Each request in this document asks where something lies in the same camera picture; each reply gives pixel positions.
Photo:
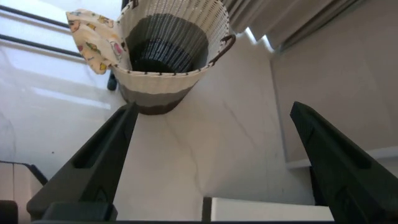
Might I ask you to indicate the black clothes rack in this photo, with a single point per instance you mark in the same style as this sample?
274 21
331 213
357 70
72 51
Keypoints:
112 82

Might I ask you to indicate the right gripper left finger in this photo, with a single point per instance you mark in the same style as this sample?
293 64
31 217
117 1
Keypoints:
102 186

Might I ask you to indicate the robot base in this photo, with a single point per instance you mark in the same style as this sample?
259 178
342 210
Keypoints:
264 210

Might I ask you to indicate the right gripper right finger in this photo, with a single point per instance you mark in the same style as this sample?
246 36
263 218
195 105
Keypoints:
348 193

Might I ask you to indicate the cream printed garment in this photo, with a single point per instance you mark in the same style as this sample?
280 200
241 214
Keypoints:
93 40

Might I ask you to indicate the beige curtain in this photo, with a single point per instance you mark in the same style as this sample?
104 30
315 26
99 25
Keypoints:
280 18

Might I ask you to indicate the white laundry basket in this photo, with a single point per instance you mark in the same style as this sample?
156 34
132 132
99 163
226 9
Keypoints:
155 84

